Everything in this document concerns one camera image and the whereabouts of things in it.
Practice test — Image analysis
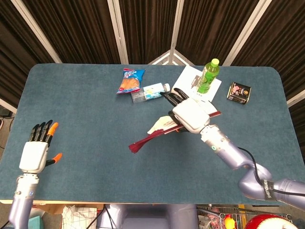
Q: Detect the red and white round object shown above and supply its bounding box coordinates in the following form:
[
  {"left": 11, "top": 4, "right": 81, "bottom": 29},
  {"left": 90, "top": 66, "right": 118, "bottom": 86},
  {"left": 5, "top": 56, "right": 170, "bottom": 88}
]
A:
[{"left": 244, "top": 214, "right": 296, "bottom": 229}]

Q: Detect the teal box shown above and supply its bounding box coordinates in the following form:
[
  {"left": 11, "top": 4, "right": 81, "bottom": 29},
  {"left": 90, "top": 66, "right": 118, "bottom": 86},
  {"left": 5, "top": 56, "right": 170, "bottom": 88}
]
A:
[{"left": 28, "top": 214, "right": 45, "bottom": 229}]

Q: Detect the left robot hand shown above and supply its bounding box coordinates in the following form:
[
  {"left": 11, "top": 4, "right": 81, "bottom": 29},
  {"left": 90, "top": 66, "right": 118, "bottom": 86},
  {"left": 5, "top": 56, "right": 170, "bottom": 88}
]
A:
[{"left": 19, "top": 119, "right": 63, "bottom": 174}]

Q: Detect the white paper sheet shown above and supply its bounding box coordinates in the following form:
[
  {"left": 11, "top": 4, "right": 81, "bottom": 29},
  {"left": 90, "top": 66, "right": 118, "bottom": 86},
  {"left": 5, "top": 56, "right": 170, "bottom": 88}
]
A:
[{"left": 172, "top": 65, "right": 222, "bottom": 103}]

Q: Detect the yellow toy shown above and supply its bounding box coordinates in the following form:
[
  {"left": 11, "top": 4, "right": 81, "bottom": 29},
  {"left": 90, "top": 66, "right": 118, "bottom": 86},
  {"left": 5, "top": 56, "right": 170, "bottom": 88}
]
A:
[{"left": 224, "top": 214, "right": 235, "bottom": 229}]

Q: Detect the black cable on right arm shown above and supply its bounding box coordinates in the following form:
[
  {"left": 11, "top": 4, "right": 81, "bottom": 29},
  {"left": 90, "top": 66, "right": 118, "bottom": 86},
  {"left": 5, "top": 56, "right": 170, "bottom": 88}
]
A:
[{"left": 237, "top": 147, "right": 305, "bottom": 194}]

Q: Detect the red and white folding fan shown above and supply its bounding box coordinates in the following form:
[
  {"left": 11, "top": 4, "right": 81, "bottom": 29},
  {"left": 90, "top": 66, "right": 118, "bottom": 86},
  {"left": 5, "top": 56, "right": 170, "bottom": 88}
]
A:
[{"left": 128, "top": 100, "right": 222, "bottom": 154}]

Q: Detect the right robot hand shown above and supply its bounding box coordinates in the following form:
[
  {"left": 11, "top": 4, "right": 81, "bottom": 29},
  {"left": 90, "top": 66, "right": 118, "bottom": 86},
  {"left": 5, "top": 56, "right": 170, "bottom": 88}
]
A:
[{"left": 160, "top": 88, "right": 211, "bottom": 134}]

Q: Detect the wire basket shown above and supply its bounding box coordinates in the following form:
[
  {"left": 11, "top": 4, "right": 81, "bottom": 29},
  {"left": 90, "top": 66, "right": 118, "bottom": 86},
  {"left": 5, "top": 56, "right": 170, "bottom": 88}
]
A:
[{"left": 197, "top": 205, "right": 294, "bottom": 229}]

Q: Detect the small dark box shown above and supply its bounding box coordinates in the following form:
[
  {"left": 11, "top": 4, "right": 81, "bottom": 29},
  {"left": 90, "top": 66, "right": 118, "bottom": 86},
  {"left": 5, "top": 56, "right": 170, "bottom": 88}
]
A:
[{"left": 226, "top": 82, "right": 252, "bottom": 105}]

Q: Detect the brown folding screen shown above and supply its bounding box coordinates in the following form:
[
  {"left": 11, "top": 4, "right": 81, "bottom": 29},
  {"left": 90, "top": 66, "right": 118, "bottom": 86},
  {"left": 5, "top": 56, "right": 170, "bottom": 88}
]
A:
[{"left": 0, "top": 0, "right": 305, "bottom": 113}]

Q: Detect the clear bottle with blue label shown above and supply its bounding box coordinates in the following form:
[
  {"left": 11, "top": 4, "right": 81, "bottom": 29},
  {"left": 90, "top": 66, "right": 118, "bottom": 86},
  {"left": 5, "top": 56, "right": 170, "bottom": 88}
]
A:
[{"left": 130, "top": 83, "right": 171, "bottom": 104}]

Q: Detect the black strap with lettering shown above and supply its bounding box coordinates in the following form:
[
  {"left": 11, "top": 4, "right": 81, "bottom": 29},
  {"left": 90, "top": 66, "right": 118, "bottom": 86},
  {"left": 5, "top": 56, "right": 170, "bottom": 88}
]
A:
[{"left": 263, "top": 177, "right": 276, "bottom": 202}]

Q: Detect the green tea bottle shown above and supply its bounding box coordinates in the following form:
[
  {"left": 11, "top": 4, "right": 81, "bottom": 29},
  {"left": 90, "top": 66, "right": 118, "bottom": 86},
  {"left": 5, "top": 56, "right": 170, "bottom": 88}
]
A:
[{"left": 197, "top": 58, "right": 220, "bottom": 94}]

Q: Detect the blue felt table cover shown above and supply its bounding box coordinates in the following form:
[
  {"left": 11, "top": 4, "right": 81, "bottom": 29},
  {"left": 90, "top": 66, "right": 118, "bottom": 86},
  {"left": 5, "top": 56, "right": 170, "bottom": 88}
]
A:
[{"left": 0, "top": 63, "right": 305, "bottom": 207}]

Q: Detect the purple grey robot torso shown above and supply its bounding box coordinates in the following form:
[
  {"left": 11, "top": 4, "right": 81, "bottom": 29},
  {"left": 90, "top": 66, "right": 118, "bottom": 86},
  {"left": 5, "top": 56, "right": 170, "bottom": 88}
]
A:
[{"left": 96, "top": 204, "right": 198, "bottom": 229}]

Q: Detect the white checked cloth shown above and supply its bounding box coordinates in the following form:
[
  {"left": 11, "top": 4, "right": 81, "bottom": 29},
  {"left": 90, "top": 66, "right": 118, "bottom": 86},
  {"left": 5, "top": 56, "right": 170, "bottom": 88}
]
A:
[{"left": 61, "top": 205, "right": 98, "bottom": 229}]

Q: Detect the blue and red snack bag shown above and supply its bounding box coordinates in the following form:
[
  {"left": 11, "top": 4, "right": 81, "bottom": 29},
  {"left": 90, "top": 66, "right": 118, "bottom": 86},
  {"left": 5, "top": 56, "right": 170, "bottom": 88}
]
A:
[{"left": 116, "top": 68, "right": 146, "bottom": 95}]

